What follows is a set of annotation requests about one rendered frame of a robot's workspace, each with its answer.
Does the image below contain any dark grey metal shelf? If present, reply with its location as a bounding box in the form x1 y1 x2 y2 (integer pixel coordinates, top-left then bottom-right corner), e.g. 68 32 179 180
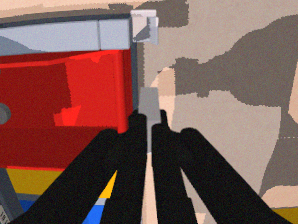
0 10 158 224

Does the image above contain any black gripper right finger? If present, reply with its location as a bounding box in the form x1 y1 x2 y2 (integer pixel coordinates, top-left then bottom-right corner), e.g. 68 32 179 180
149 87 293 224

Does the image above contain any red bin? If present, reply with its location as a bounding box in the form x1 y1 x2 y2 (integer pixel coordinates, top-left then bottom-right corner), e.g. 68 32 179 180
0 49 130 171

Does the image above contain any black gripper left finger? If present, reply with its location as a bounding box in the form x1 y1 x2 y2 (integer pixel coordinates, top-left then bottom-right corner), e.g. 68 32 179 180
8 87 149 224

